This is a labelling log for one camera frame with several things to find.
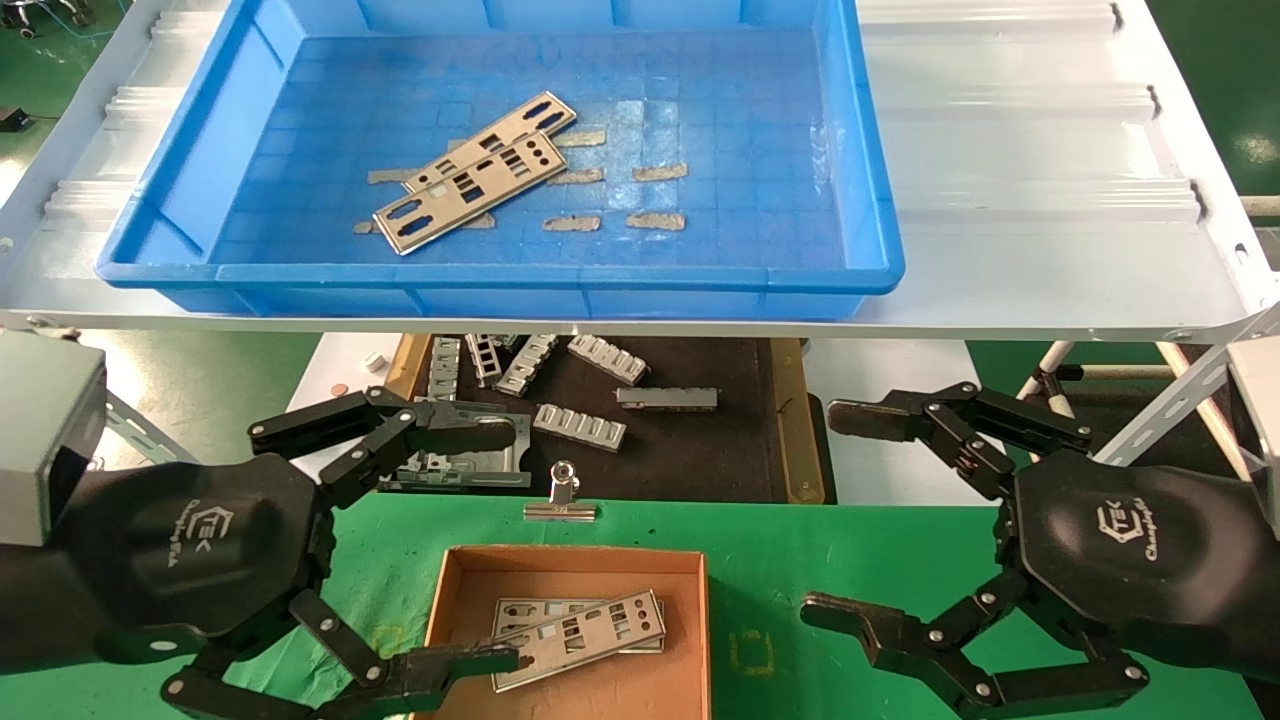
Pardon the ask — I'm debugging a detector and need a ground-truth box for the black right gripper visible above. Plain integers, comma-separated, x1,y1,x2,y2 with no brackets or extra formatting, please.
800,382,1241,720

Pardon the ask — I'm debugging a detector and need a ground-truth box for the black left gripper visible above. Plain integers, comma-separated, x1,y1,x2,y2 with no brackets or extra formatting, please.
60,386,521,720

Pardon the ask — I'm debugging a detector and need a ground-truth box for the silver metal shield plate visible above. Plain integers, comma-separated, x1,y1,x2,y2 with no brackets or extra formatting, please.
490,589,667,693
373,130,567,256
493,597,666,656
403,91,578,193

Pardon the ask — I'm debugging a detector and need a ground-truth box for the brown cardboard box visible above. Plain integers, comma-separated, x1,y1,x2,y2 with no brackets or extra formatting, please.
412,545,713,720

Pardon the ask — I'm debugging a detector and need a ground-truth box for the blue plastic tray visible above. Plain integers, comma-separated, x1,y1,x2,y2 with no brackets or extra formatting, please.
96,0,907,321

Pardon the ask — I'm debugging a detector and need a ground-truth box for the green table mat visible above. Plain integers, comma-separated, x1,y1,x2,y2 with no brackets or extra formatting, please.
0,487,1271,720

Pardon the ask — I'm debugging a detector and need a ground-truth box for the silver binder clip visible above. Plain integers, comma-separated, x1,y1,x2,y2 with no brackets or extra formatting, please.
523,461,599,523

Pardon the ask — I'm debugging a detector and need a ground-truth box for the grey slotted metal part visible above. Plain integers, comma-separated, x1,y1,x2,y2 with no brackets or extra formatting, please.
567,334,651,386
495,334,561,398
533,403,629,453

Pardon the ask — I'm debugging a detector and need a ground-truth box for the white tube with black joints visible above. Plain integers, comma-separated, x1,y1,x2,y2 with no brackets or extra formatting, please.
1015,342,1086,421

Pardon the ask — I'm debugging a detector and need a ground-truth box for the grey metal bar part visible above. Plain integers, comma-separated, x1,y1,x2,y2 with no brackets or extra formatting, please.
615,386,720,412

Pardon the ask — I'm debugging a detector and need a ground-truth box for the white slotted angle bar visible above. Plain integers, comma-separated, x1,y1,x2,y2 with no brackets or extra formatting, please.
1095,300,1280,466

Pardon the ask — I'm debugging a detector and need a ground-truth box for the grey slotted angle bar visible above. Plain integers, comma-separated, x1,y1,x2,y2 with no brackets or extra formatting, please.
100,390,201,466

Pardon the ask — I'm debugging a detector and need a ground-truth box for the white metal shelf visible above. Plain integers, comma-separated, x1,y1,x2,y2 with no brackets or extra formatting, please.
0,0,1280,346

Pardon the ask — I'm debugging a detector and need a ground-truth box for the grey flat metal bracket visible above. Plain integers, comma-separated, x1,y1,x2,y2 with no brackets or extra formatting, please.
380,398,534,491

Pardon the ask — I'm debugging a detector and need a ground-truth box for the black mat with wooden frame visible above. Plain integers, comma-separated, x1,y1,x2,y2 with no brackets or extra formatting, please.
385,333,826,506

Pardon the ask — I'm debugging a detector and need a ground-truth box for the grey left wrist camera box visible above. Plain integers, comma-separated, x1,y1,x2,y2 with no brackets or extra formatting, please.
0,333,108,548

